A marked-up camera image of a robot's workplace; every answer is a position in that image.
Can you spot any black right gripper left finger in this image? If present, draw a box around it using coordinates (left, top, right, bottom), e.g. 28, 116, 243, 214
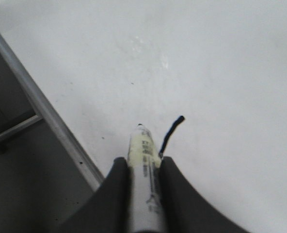
58, 157, 130, 233

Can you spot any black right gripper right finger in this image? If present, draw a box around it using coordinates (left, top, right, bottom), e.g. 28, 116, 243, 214
159, 156, 247, 233

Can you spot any white whiteboard marker with tape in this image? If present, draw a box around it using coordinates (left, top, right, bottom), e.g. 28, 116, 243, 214
128, 124, 166, 233

